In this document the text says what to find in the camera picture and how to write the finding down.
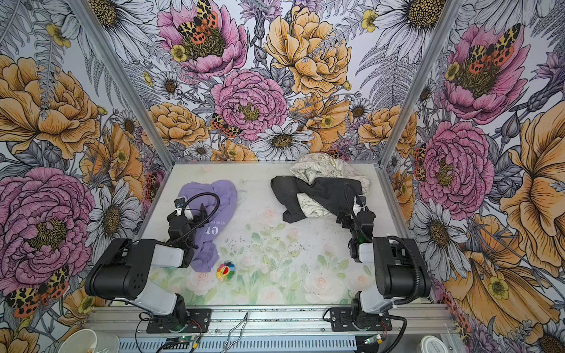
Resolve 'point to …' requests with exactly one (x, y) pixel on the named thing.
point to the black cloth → (335, 195)
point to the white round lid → (432, 344)
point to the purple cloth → (219, 198)
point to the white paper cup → (86, 340)
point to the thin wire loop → (247, 315)
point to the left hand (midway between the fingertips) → (192, 211)
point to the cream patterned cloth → (315, 165)
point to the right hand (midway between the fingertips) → (351, 212)
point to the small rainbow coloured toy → (225, 271)
